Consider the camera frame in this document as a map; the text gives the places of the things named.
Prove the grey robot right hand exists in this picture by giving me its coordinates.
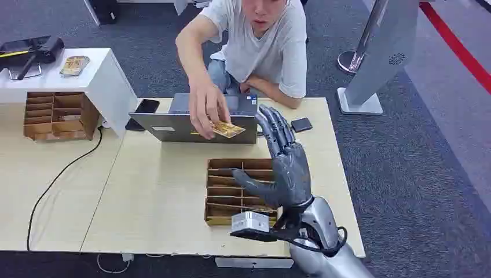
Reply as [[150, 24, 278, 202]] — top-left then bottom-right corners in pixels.
[[232, 104, 313, 210]]

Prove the person's right hand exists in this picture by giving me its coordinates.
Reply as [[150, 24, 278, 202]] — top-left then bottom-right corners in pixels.
[[188, 81, 233, 141]]

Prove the person's left hand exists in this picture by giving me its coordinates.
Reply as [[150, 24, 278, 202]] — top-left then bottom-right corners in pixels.
[[238, 79, 257, 97]]

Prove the gold printed card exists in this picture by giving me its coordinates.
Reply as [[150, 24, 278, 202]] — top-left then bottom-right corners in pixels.
[[208, 120, 246, 139]]

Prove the grey laptop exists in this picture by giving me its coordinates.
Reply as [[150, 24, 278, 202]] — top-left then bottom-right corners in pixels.
[[129, 93, 258, 145]]

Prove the person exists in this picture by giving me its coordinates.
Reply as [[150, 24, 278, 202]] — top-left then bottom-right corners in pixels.
[[175, 0, 309, 141]]

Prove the small black square case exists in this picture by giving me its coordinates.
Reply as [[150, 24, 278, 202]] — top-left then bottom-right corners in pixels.
[[291, 117, 313, 134]]

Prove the black smartphone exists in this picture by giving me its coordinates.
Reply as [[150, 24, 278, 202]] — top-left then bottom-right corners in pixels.
[[125, 98, 160, 132]]

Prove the wooden card box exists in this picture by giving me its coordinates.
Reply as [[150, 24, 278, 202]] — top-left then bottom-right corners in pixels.
[[23, 91, 101, 142], [204, 158, 279, 227]]

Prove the white cabinet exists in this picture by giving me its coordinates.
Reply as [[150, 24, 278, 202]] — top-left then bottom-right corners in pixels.
[[0, 47, 139, 139]]

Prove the black computer case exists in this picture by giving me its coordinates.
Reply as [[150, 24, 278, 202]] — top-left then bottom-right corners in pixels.
[[89, 0, 119, 24]]

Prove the grey kiosk stand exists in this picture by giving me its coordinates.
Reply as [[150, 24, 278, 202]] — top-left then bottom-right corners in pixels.
[[337, 0, 421, 116]]

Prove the white table leg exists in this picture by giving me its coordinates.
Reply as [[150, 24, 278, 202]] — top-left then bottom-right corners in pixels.
[[83, 0, 102, 27]]

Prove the black gadget with stand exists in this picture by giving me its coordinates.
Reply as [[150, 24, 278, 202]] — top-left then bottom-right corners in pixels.
[[0, 35, 65, 81]]

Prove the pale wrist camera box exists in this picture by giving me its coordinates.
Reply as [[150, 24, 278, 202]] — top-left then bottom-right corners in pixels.
[[230, 211, 271, 235]]

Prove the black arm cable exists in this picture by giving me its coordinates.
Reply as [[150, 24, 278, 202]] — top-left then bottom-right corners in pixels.
[[285, 225, 349, 257]]

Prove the chrome stanchion post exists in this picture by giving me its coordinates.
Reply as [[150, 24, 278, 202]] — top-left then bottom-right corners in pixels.
[[337, 0, 389, 75]]

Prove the black power cable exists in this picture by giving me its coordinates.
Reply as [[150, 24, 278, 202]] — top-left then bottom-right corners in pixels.
[[27, 126, 104, 252]]

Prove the white cable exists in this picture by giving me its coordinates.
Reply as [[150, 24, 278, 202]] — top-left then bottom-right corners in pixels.
[[96, 253, 134, 275]]

